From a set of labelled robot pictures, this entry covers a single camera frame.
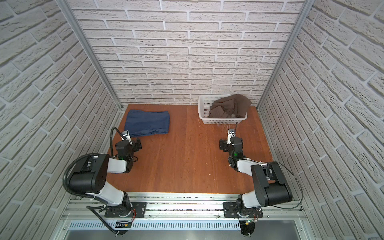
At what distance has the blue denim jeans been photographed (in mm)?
1023

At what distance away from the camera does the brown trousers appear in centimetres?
107

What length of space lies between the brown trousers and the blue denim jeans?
35 cm
